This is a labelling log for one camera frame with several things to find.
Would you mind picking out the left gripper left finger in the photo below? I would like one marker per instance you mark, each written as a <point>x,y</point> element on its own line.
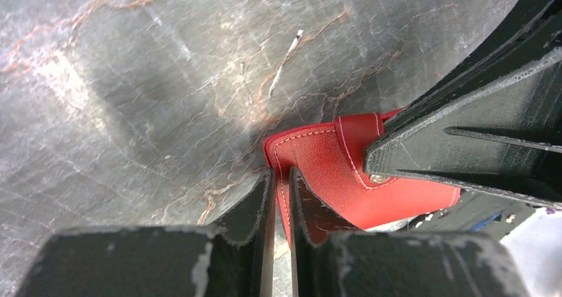
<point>232,256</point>

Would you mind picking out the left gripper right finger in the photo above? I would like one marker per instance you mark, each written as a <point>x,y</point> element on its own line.
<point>332,257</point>

